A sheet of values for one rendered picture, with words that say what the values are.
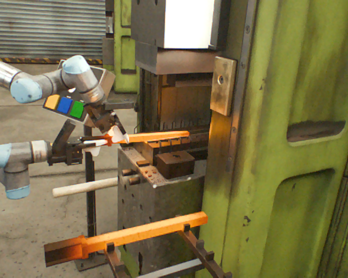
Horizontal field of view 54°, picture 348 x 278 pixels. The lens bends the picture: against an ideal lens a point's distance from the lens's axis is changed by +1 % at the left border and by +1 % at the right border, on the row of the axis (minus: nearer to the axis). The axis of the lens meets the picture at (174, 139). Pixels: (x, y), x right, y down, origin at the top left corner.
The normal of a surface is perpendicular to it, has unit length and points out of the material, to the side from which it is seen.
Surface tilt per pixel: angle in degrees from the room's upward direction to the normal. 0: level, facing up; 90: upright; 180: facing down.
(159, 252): 90
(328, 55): 89
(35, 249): 0
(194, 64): 90
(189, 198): 90
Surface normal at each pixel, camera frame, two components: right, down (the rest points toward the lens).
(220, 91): -0.88, 0.12
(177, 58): 0.47, 0.34
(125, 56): 0.19, 0.36
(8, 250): 0.06, -0.93
